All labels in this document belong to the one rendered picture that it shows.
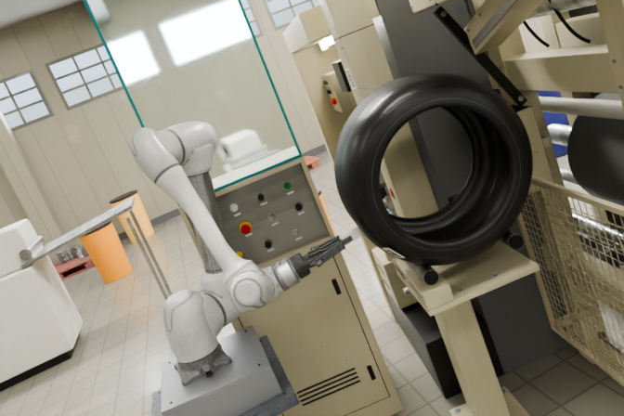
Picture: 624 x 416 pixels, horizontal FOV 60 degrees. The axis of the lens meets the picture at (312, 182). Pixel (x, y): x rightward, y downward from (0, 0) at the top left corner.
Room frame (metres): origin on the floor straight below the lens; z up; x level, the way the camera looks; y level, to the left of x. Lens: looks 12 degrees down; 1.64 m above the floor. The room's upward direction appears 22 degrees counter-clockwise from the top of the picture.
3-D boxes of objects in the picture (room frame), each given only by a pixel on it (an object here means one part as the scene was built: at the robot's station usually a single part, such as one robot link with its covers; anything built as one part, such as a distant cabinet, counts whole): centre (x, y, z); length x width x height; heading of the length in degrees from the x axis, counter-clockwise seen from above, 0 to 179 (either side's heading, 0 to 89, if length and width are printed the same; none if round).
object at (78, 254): (7.87, 3.92, 0.15); 1.07 x 0.74 x 0.30; 102
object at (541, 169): (1.91, -0.73, 1.05); 0.20 x 0.15 x 0.30; 3
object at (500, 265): (1.68, -0.36, 0.80); 0.37 x 0.36 x 0.02; 93
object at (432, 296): (1.67, -0.22, 0.84); 0.36 x 0.09 x 0.06; 3
